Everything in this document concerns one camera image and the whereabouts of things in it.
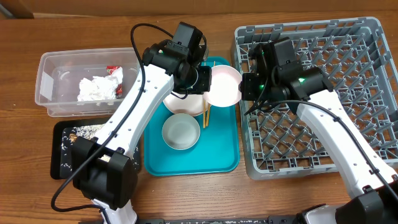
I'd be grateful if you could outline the wooden chopstick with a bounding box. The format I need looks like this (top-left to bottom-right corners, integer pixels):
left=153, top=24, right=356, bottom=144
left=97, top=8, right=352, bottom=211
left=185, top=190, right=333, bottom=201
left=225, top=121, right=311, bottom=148
left=203, top=99, right=207, bottom=129
left=205, top=102, right=211, bottom=128

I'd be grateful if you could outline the grey small bowl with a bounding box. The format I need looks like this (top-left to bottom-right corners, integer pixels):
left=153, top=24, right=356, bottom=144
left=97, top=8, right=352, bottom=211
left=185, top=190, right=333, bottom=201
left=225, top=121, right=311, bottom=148
left=162, top=113, right=200, bottom=151

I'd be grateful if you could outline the red snack wrapper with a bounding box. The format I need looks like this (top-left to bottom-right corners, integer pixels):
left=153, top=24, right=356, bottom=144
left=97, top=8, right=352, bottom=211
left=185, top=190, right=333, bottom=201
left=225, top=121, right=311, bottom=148
left=106, top=66, right=123, bottom=98

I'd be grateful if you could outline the white napkin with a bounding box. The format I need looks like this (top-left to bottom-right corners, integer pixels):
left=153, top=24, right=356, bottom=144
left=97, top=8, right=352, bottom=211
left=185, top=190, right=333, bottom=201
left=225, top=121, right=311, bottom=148
left=77, top=75, right=118, bottom=101

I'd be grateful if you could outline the pink plate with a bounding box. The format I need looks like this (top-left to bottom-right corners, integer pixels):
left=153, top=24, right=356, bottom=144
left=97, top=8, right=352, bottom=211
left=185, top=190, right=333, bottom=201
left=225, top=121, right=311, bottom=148
left=163, top=93, right=207, bottom=116

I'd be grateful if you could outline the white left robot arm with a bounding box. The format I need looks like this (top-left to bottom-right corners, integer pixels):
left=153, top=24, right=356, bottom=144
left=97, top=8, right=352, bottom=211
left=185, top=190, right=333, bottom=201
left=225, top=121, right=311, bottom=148
left=70, top=39, right=211, bottom=223

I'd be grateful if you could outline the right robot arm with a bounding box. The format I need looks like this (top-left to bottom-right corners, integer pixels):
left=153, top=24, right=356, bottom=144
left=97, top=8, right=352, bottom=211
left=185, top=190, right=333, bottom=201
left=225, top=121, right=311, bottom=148
left=239, top=37, right=397, bottom=224

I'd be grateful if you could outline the grey dishwasher rack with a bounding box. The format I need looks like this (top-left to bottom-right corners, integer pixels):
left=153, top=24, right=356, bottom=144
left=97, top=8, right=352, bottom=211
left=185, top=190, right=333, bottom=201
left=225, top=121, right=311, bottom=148
left=233, top=17, right=397, bottom=180

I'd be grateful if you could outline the teal plastic tray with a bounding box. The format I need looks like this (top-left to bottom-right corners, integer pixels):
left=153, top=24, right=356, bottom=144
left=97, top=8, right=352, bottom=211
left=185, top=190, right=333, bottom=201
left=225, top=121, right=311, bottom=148
left=143, top=56, right=241, bottom=177

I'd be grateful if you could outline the clear plastic bin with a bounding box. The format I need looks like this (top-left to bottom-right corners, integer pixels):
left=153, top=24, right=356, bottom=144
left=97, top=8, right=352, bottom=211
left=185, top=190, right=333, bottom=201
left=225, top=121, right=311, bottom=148
left=35, top=47, right=140, bottom=117

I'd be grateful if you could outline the brown food scrap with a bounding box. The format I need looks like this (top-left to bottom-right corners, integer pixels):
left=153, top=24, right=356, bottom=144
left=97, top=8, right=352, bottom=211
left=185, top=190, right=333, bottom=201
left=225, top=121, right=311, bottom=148
left=69, top=133, right=78, bottom=142

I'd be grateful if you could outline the black plastic tray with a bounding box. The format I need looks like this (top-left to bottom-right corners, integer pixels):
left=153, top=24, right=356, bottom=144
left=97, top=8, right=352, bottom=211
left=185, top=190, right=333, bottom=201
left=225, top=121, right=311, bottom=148
left=49, top=117, right=142, bottom=180

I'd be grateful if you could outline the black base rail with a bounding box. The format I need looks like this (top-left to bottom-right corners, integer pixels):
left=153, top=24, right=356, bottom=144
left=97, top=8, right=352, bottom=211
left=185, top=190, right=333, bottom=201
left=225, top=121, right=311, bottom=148
left=77, top=203, right=343, bottom=224

